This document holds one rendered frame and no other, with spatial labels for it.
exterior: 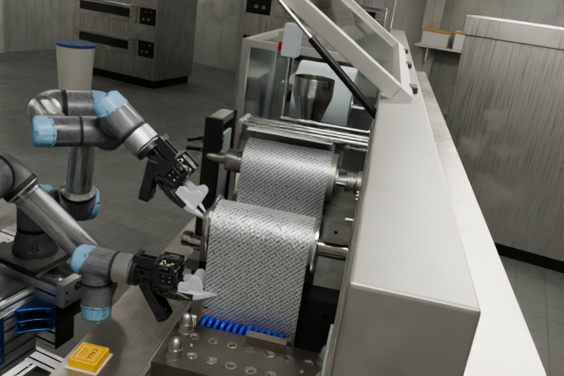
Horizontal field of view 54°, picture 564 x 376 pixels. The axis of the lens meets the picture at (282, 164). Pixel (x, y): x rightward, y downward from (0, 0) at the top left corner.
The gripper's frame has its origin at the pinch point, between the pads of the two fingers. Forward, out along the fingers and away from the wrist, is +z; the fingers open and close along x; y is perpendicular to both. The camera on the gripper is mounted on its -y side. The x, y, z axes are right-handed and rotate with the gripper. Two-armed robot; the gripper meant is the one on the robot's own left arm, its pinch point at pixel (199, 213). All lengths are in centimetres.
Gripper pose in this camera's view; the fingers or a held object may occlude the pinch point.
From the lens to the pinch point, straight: 136.9
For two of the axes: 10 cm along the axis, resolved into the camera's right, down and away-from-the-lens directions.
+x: 1.9, -2.8, 9.4
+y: 7.2, -6.1, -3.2
